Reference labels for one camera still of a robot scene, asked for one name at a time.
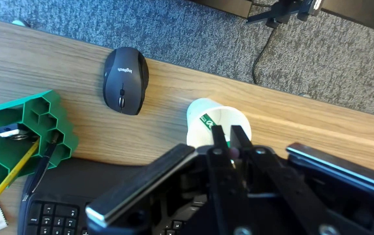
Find green honeycomb pencil holder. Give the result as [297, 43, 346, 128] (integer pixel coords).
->
[0, 88, 81, 193]

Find dark blue pencil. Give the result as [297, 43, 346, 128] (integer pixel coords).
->
[19, 132, 61, 203]

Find silver wrist camera bar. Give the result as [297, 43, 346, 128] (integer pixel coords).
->
[85, 143, 199, 228]

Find green marker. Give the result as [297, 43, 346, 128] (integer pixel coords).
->
[198, 112, 216, 130]

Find black computer mouse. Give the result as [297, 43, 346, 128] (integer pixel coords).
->
[101, 45, 150, 116]

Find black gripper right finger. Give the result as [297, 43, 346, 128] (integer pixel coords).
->
[229, 124, 374, 235]

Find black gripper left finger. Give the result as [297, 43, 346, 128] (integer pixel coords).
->
[206, 124, 254, 235]

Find black floor cables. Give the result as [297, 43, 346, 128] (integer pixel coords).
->
[250, 23, 285, 86]

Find black computer keyboard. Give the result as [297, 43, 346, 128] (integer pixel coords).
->
[15, 156, 210, 235]

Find metal binder clip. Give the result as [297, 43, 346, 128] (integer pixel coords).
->
[0, 122, 35, 142]

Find white paper cup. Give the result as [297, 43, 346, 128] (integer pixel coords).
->
[185, 96, 254, 151]

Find yellow pencil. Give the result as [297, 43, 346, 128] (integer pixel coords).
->
[0, 139, 42, 209]

